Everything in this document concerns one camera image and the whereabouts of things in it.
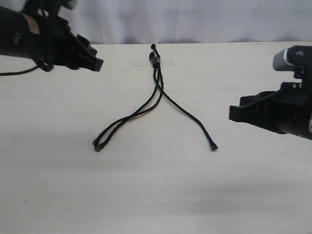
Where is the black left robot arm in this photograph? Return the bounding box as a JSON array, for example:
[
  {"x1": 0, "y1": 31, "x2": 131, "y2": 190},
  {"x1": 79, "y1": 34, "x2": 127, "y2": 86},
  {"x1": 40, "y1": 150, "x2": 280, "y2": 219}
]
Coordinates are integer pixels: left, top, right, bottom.
[{"x1": 0, "y1": 0, "x2": 104, "y2": 72}]

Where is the clear tape strip on table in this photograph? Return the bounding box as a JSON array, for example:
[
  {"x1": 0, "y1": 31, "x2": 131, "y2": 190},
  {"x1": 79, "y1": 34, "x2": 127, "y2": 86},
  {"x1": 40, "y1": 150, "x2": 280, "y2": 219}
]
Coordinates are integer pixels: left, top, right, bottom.
[{"x1": 131, "y1": 59, "x2": 176, "y2": 68}]

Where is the white curtain backdrop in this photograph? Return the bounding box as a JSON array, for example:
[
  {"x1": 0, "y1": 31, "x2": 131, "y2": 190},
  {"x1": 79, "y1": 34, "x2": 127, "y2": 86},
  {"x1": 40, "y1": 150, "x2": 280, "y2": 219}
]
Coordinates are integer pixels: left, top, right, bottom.
[{"x1": 60, "y1": 0, "x2": 312, "y2": 44}]

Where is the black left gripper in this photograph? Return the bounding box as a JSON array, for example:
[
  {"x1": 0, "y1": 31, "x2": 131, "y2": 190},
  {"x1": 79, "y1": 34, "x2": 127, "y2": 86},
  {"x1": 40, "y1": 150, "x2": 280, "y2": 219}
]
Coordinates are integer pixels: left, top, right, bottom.
[{"x1": 14, "y1": 7, "x2": 104, "y2": 72}]

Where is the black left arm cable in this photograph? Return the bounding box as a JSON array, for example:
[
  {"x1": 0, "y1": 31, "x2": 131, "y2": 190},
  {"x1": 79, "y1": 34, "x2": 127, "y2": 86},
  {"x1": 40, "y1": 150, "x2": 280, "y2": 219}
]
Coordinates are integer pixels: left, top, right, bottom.
[{"x1": 0, "y1": 64, "x2": 41, "y2": 77}]

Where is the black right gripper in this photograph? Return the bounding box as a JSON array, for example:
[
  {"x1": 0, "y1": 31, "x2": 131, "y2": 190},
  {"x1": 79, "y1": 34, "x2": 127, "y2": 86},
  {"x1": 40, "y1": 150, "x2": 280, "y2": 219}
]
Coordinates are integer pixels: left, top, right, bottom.
[{"x1": 229, "y1": 82, "x2": 312, "y2": 140}]

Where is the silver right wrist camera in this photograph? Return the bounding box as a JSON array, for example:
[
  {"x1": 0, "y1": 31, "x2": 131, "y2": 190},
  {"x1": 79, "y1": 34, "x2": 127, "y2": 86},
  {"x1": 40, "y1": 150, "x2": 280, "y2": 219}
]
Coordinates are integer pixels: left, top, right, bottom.
[{"x1": 273, "y1": 45, "x2": 312, "y2": 71}]

